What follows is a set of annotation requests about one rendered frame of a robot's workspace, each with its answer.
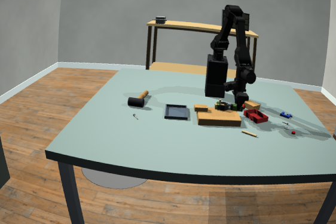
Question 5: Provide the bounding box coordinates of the black mallet with wooden handle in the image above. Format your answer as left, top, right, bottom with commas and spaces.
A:
128, 90, 149, 108

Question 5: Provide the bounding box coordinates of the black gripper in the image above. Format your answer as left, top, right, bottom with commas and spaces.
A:
232, 77, 249, 111

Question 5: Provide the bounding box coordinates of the blue c-shaped clamp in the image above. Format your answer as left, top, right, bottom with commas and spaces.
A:
280, 112, 292, 119

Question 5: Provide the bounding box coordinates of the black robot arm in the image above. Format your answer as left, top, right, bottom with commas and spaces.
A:
210, 5, 256, 92

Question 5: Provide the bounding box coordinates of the tan wooden block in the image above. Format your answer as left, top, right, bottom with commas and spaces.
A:
244, 100, 260, 110

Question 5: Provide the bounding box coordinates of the red shallow tray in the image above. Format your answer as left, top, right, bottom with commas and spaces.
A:
243, 109, 268, 124

